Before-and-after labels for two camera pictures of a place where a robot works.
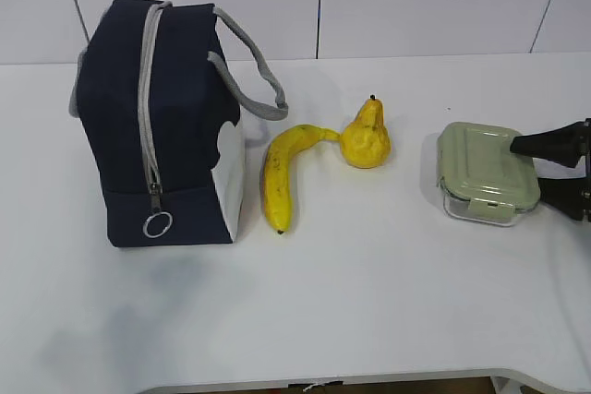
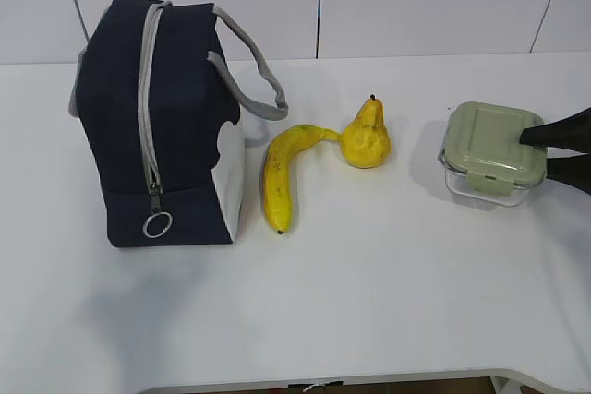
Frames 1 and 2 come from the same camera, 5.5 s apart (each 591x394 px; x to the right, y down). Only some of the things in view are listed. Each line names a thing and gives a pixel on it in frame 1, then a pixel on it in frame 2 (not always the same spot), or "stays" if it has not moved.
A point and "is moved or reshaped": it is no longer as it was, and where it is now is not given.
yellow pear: (365, 141) stays
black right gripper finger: (573, 195) to (573, 171)
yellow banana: (278, 156) stays
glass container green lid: (480, 177) is moved or reshaped
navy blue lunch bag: (156, 88) stays
